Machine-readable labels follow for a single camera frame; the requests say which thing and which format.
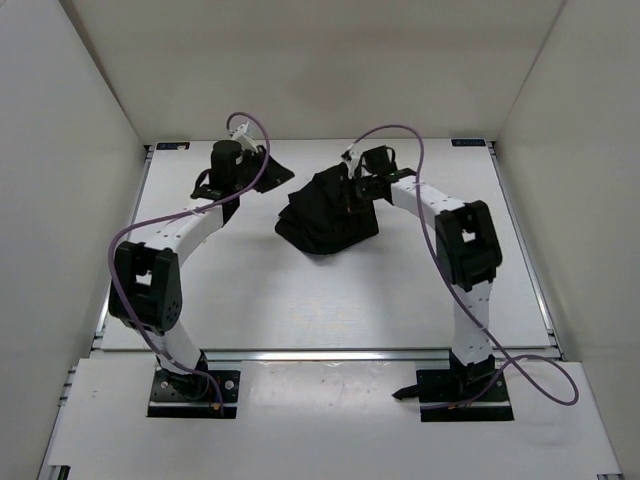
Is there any right blue corner label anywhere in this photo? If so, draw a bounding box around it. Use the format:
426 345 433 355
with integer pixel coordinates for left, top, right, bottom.
451 138 486 147

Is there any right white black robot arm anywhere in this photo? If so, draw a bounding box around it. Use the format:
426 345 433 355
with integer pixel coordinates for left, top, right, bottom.
342 146 503 408

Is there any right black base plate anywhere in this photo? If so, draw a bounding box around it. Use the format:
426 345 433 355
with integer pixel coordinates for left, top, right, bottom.
416 369 515 423

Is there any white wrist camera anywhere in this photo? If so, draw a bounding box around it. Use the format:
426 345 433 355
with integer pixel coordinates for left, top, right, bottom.
341 144 362 180
229 121 260 152

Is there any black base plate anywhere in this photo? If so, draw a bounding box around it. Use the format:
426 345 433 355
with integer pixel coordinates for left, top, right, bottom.
147 368 241 420
416 369 515 423

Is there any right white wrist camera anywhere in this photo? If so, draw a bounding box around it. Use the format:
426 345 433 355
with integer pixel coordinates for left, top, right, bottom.
341 144 362 180

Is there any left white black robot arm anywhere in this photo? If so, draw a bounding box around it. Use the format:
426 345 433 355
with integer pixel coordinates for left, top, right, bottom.
108 140 294 401

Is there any blue corner label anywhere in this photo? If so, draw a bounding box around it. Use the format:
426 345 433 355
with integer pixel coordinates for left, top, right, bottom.
451 138 486 147
155 142 190 151

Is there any black pleated skirt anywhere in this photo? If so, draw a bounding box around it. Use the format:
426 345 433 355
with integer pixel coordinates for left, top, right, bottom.
275 164 379 256

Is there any aluminium table frame rail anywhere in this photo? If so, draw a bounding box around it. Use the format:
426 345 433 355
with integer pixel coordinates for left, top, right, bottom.
89 346 561 362

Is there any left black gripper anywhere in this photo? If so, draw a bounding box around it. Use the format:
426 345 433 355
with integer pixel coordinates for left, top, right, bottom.
236 144 296 193

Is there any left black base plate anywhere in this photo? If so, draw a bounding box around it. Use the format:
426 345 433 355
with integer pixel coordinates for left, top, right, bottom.
147 368 241 420

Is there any left blue corner label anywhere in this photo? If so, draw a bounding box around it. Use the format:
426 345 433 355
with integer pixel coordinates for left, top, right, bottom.
155 142 190 151

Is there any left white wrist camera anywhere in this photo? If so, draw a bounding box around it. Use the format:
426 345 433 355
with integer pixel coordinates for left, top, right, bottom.
229 121 260 152

